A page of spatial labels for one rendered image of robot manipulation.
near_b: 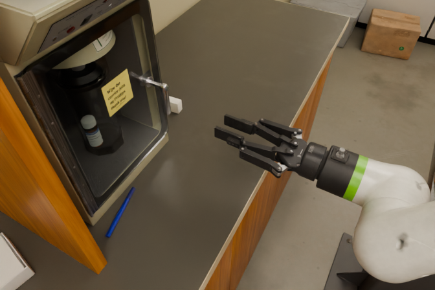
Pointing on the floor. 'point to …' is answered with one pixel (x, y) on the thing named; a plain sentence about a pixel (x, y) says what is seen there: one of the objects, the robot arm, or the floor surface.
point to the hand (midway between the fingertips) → (232, 129)
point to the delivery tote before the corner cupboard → (332, 6)
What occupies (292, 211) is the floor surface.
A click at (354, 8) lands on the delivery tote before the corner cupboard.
